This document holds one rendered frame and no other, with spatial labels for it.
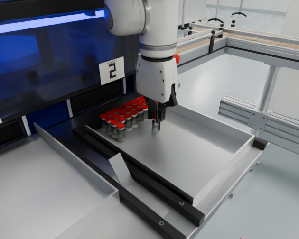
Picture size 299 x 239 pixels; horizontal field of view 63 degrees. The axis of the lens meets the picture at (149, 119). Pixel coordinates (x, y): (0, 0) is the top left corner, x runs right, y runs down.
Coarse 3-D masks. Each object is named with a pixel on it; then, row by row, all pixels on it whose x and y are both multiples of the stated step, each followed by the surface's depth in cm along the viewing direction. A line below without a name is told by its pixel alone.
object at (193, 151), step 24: (168, 120) 71; (192, 120) 71; (216, 120) 65; (120, 144) 62; (144, 144) 62; (168, 144) 62; (192, 144) 62; (216, 144) 62; (240, 144) 62; (144, 168) 51; (168, 168) 55; (192, 168) 55; (216, 168) 55; (192, 192) 49
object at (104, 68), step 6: (114, 60) 66; (120, 60) 68; (102, 66) 64; (108, 66) 66; (120, 66) 69; (102, 72) 65; (108, 72) 66; (114, 72) 68; (120, 72) 70; (102, 78) 66; (108, 78) 67; (114, 78) 69; (102, 84) 66
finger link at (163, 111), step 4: (164, 104) 59; (164, 108) 60; (156, 112) 61; (160, 112) 62; (164, 112) 62; (156, 116) 62; (160, 116) 62; (164, 116) 63; (156, 120) 63; (160, 120) 64
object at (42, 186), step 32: (0, 160) 57; (32, 160) 57; (64, 160) 57; (0, 192) 49; (32, 192) 49; (64, 192) 49; (96, 192) 49; (0, 224) 43; (32, 224) 43; (64, 224) 43
